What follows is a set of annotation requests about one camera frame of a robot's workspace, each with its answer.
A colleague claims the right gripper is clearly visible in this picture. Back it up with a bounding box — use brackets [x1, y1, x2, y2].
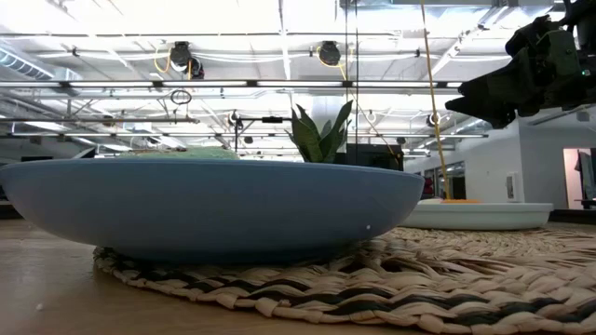
[444, 16, 583, 130]

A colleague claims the large mint green donut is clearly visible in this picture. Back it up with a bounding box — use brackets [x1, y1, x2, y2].
[115, 146, 241, 162]

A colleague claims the light aqua plate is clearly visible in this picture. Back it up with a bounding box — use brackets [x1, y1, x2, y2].
[399, 200, 554, 232]

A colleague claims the green snake plant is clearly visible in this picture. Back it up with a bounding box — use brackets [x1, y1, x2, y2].
[284, 100, 354, 164]

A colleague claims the round woven placemat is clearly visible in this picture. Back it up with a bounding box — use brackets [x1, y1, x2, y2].
[91, 225, 596, 335]

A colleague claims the blue plate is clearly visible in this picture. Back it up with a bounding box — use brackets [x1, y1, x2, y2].
[0, 157, 426, 264]

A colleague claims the yellow hanging cable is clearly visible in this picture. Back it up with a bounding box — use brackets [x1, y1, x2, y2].
[418, 0, 452, 200]

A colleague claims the black rig frame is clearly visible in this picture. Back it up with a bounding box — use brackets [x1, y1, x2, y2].
[0, 204, 596, 225]

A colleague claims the black ceiling cable reel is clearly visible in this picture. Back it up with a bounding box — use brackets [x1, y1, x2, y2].
[317, 40, 343, 67]
[168, 40, 206, 80]

